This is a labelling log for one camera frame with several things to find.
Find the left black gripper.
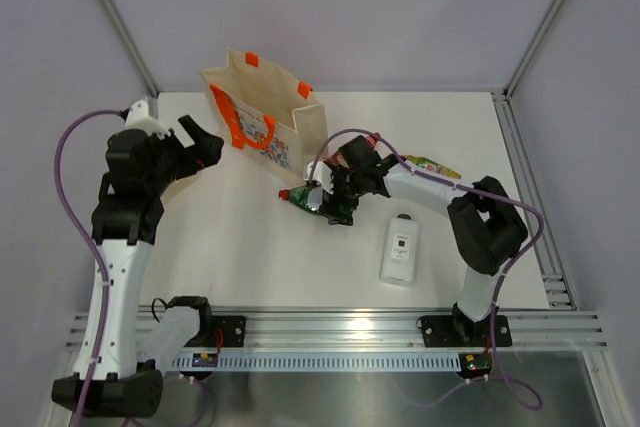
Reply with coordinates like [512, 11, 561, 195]
[146, 114, 223, 193]

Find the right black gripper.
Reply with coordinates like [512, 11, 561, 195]
[320, 163, 367, 225]

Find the green dish soap bottle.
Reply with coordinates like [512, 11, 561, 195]
[278, 185, 327, 216]

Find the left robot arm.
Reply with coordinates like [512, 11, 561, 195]
[51, 115, 224, 422]

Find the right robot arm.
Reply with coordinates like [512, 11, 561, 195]
[305, 131, 529, 344]

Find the cream canvas tote bag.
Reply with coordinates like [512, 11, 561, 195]
[199, 49, 328, 186]

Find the red dish soap bottle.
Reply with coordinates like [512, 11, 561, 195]
[324, 133, 379, 169]

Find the white rectangular bottle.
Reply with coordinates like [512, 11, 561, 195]
[379, 214, 420, 287]

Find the yellow dish soap bottle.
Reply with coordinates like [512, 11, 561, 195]
[403, 155, 462, 179]

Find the right small circuit board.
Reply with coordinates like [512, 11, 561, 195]
[458, 353, 492, 379]

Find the small circuit board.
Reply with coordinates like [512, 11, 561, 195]
[458, 353, 492, 379]
[192, 352, 218, 369]

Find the left small circuit board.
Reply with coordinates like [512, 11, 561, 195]
[192, 352, 218, 369]

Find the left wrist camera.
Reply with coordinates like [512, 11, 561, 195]
[124, 97, 171, 139]

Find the left corner aluminium post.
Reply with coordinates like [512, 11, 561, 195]
[95, 0, 160, 98]

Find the corner aluminium post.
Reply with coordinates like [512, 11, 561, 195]
[503, 0, 599, 94]
[95, 0, 160, 98]

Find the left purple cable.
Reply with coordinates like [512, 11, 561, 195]
[52, 109, 216, 427]

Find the white slotted cable duct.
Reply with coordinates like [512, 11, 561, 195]
[169, 352, 460, 373]

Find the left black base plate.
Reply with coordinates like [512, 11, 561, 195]
[193, 315, 247, 348]

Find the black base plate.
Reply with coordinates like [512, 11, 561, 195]
[417, 314, 513, 348]
[193, 315, 247, 348]

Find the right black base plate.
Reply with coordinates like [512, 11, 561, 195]
[417, 314, 513, 348]

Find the right corner aluminium post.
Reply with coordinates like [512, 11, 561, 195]
[503, 0, 599, 94]

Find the aluminium mounting rail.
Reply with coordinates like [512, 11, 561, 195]
[64, 310, 609, 353]

